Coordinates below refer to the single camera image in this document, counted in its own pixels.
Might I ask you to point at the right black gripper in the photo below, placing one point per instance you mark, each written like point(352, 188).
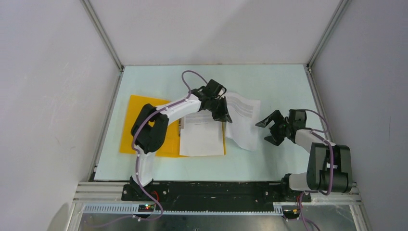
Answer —
point(275, 116)

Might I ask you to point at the printed paper sheet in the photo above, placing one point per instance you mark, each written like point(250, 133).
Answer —
point(244, 114)
point(201, 135)

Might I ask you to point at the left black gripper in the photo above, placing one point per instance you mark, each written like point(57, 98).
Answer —
point(223, 116)

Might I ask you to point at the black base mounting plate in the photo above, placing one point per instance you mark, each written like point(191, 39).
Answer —
point(200, 191)

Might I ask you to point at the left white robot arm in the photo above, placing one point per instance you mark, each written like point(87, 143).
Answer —
point(150, 127)

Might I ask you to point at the aluminium frame rail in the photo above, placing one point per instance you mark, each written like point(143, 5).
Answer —
point(106, 198)

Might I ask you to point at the right controller board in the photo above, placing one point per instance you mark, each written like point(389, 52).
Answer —
point(290, 214)

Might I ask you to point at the left controller board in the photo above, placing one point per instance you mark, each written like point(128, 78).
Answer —
point(146, 208)

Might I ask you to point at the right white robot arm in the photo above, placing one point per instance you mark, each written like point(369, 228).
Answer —
point(329, 164)

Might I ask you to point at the controller board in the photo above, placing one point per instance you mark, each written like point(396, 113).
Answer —
point(290, 214)
point(146, 208)

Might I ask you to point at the metal folder clip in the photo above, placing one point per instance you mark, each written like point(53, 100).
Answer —
point(180, 126)

